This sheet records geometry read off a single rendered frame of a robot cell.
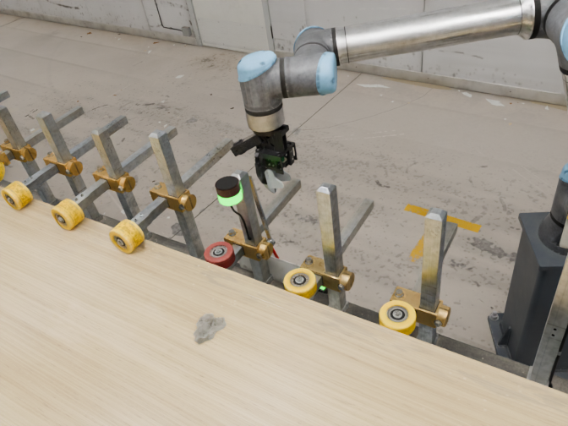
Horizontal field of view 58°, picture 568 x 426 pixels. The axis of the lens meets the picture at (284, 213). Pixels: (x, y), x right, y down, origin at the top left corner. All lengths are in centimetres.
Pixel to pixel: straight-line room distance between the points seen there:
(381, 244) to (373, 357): 156
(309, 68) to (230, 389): 69
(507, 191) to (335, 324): 200
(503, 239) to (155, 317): 188
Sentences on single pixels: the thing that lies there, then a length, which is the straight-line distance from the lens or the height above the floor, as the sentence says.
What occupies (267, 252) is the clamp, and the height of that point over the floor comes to 85.
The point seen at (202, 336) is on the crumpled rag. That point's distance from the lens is 119.
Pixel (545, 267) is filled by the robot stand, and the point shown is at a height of 60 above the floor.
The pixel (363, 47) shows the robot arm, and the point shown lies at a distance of 127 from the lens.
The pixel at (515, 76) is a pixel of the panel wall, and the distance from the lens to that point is 385.
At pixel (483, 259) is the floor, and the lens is 260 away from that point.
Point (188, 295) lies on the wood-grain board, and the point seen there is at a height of 90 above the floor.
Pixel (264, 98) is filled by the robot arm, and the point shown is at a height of 130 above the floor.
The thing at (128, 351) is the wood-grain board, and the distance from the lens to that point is 124.
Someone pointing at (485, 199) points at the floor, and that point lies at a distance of 294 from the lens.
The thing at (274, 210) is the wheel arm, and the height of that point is 86.
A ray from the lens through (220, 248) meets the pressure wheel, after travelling 137.
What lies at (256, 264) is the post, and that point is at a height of 79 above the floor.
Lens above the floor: 182
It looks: 39 degrees down
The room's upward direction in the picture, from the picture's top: 10 degrees counter-clockwise
